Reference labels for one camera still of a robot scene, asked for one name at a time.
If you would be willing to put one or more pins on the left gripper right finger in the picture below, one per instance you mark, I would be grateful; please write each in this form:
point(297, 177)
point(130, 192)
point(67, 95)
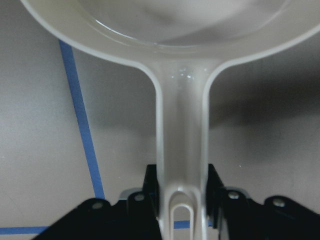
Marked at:
point(217, 206)

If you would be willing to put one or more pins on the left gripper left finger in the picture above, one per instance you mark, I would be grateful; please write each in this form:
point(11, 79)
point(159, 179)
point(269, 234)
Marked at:
point(150, 211)

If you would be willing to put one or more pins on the beige plastic dustpan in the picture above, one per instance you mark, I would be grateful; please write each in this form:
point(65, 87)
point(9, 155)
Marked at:
point(181, 45)

